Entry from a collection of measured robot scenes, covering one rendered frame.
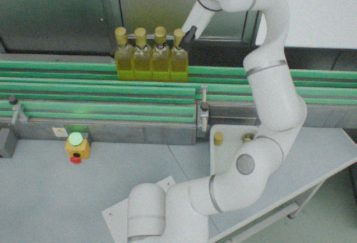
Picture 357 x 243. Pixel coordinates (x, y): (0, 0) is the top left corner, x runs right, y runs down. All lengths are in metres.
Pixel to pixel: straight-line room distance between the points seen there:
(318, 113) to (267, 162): 0.69
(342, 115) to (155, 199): 0.81
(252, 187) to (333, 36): 0.77
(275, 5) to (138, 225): 0.57
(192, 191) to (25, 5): 0.88
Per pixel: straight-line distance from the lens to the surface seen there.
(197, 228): 0.85
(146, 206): 0.91
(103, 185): 1.35
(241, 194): 0.78
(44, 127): 1.40
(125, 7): 1.28
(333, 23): 1.37
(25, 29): 1.50
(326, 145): 1.50
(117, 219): 1.24
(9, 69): 1.50
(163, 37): 1.14
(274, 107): 0.76
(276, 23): 0.86
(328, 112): 1.44
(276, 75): 0.77
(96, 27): 1.41
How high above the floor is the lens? 1.98
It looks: 57 degrees down
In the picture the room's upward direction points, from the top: straight up
